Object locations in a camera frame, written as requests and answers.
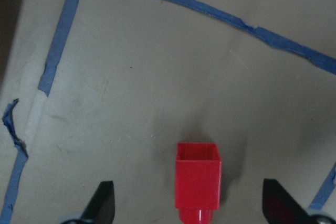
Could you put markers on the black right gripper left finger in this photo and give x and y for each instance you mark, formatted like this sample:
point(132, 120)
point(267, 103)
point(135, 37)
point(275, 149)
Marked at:
point(101, 207)

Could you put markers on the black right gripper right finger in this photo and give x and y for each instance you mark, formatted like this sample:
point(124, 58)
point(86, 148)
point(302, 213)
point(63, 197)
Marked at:
point(278, 205)

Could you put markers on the red toy block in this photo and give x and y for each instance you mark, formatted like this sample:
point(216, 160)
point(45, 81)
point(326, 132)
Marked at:
point(198, 174)

